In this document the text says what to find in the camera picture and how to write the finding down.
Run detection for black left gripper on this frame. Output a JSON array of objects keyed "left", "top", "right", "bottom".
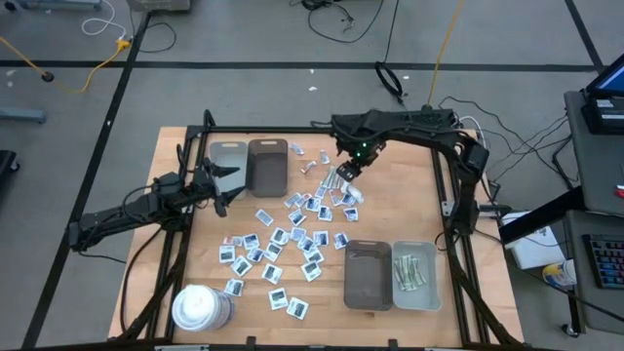
[{"left": 192, "top": 163, "right": 248, "bottom": 218}]

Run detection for black floor cable bundle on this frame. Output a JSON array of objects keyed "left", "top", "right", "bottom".
[{"left": 290, "top": 0, "right": 401, "bottom": 64}]

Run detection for wipes canister with white lid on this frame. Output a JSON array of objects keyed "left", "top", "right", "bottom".
[{"left": 171, "top": 284, "right": 236, "bottom": 333}]

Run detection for yellow extension cable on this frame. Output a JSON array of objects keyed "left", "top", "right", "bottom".
[{"left": 0, "top": 36, "right": 132, "bottom": 95}]

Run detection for white cardboard box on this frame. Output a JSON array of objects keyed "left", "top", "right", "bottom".
[{"left": 499, "top": 210, "right": 566, "bottom": 271}]

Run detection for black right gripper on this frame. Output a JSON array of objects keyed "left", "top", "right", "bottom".
[{"left": 335, "top": 134, "right": 386, "bottom": 182}]

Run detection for grey floor bar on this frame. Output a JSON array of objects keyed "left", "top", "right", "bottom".
[{"left": 14, "top": 0, "right": 103, "bottom": 12}]

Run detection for black wheeled object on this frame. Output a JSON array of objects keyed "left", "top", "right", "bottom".
[{"left": 0, "top": 149, "right": 20, "bottom": 206}]

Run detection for orange hanging cable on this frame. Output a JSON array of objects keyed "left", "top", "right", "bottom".
[{"left": 426, "top": 0, "right": 464, "bottom": 109}]

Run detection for grey computer dolly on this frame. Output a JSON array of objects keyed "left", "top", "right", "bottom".
[{"left": 125, "top": 0, "right": 191, "bottom": 14}]

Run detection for light grey plastic bin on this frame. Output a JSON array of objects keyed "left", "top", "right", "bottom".
[
  {"left": 208, "top": 140, "right": 249, "bottom": 200},
  {"left": 391, "top": 240, "right": 443, "bottom": 312}
]

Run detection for open laptop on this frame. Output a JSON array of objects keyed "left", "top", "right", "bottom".
[{"left": 583, "top": 52, "right": 624, "bottom": 98}]

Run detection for smoked translucent plastic bin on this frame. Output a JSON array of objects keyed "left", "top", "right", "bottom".
[
  {"left": 246, "top": 138, "right": 290, "bottom": 199},
  {"left": 343, "top": 239, "right": 395, "bottom": 312}
]

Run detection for coiled black cable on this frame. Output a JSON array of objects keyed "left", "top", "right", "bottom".
[{"left": 373, "top": 60, "right": 407, "bottom": 106}]

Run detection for white floor cable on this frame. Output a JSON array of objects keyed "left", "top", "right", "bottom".
[{"left": 80, "top": 0, "right": 129, "bottom": 43}]

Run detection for black cables beside cart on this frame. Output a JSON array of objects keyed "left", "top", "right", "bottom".
[{"left": 438, "top": 95, "right": 574, "bottom": 189}]

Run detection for black desktop device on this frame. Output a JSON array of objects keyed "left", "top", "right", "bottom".
[{"left": 580, "top": 95, "right": 624, "bottom": 137}]

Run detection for black keyboard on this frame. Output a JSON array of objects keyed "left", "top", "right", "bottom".
[{"left": 582, "top": 232, "right": 624, "bottom": 291}]

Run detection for black slanted beam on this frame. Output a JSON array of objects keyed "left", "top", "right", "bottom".
[{"left": 496, "top": 184, "right": 589, "bottom": 247}]

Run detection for black vented control box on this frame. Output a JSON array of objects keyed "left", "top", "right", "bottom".
[{"left": 333, "top": 108, "right": 455, "bottom": 132}]

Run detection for white cable by frame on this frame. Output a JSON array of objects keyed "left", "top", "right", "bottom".
[{"left": 457, "top": 115, "right": 488, "bottom": 156}]

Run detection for grey desk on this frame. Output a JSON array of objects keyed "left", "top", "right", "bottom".
[{"left": 563, "top": 209, "right": 624, "bottom": 337}]

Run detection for grey floor foot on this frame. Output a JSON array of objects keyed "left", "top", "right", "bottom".
[{"left": 0, "top": 106, "right": 49, "bottom": 126}]

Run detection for grey cart top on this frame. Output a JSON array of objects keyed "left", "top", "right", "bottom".
[{"left": 564, "top": 90, "right": 624, "bottom": 218}]

